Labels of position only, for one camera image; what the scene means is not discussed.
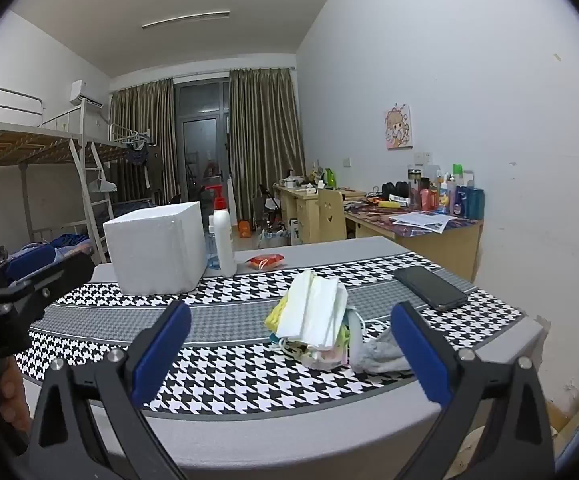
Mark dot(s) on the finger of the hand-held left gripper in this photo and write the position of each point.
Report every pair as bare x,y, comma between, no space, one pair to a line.
44,292
29,262

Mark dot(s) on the printed papers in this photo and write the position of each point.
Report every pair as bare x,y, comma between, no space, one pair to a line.
422,221

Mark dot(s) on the white bunk bed ladder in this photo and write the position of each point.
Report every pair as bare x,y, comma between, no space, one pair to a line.
94,195

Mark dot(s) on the black floor stand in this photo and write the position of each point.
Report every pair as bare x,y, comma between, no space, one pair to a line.
269,202

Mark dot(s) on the ceiling tube light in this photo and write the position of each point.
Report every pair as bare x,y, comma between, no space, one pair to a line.
186,19

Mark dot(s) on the bucket of bottles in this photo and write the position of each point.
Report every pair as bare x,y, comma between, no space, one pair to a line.
272,238

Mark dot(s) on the white clothes hanger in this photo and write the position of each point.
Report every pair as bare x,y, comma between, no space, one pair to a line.
102,186

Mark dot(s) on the black headphones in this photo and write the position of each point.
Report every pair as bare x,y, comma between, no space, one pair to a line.
394,190

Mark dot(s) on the pink printed plastic packet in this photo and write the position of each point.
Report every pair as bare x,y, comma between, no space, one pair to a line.
327,356

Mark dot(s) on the orange bucket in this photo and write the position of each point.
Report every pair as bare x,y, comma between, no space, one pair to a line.
243,229

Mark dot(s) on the red snack packet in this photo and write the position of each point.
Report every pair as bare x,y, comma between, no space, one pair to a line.
265,261

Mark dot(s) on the olive curtain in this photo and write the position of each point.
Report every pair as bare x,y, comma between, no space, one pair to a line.
134,120
264,135

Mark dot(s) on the wooden desk with drawers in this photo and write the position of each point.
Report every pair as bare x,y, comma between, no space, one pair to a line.
304,215

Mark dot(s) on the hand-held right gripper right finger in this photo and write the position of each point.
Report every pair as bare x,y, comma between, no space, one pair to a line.
419,355

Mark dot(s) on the yellow packet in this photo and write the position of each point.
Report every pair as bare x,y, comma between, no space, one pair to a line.
389,204

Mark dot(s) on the group of toiletry bottles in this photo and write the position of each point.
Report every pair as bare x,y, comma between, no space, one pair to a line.
462,200

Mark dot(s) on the stack of disposable face masks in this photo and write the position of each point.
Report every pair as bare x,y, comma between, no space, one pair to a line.
309,310

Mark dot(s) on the white folded face mask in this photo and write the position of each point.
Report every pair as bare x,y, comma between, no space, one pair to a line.
355,335

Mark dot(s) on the cartoon wall poster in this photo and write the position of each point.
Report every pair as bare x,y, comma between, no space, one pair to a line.
398,127

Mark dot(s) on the grey cloth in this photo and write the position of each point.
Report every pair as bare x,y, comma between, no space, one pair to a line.
382,352

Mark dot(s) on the white foam box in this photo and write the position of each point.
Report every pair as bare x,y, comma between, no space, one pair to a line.
154,250

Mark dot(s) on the person's left hand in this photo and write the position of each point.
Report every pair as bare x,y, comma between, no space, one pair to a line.
13,400

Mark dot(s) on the yellow foam net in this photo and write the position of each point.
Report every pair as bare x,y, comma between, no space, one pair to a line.
274,317

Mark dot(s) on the white pump bottle red cap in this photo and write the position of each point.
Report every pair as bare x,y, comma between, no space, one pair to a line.
224,245

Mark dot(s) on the dark smartphone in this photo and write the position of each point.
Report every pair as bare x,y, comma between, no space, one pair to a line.
429,287

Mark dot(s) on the white air conditioner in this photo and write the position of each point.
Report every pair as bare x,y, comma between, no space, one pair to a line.
85,94

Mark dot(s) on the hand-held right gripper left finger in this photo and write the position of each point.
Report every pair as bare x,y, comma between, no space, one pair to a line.
162,350

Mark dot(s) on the wooden desk with printed top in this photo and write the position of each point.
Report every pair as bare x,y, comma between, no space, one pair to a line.
454,247

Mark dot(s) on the blue quilt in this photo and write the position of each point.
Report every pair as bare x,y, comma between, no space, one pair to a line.
69,242

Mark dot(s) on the hanging dark clothes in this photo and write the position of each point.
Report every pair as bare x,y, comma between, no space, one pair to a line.
137,155

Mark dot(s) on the desk clutter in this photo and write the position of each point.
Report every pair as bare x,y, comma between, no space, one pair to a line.
299,180

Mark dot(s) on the wooden smiley chair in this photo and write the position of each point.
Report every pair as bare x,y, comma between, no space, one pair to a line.
332,217

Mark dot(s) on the white wall socket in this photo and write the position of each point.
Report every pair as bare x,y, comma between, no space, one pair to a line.
422,158

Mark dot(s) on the glass balcony door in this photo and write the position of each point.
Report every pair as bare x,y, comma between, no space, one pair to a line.
202,135

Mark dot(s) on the green plastic object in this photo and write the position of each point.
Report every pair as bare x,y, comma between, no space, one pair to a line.
328,176

